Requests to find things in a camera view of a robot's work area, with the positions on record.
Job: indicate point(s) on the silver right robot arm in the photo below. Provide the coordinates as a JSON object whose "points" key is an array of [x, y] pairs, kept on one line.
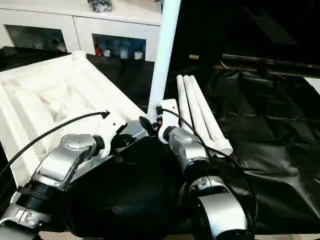
{"points": [[220, 207]]}

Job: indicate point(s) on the black mat cloth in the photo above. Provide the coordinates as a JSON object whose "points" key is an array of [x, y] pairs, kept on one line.
{"points": [[250, 125]]}

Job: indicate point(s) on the white plastic table top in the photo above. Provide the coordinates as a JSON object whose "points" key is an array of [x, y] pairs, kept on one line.
{"points": [[50, 100]]}

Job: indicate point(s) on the red carton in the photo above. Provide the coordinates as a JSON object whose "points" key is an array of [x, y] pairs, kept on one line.
{"points": [[99, 48]]}

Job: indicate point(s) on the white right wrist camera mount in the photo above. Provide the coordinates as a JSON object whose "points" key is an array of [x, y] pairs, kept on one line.
{"points": [[170, 117]]}

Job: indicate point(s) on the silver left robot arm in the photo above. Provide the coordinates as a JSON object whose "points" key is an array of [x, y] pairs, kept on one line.
{"points": [[62, 162]]}

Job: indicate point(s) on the white cup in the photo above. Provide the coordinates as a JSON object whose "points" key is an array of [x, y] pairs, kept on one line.
{"points": [[138, 55], [124, 55], [107, 53]]}

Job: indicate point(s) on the small gold tag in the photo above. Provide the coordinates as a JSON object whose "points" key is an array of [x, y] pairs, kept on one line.
{"points": [[194, 56]]}

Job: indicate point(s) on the white sideboard cabinet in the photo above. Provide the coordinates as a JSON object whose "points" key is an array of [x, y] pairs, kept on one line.
{"points": [[75, 22]]}

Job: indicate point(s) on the white plastic table leg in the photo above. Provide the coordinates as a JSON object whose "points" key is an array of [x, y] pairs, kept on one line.
{"points": [[203, 100], [184, 100], [165, 50], [194, 100]]}

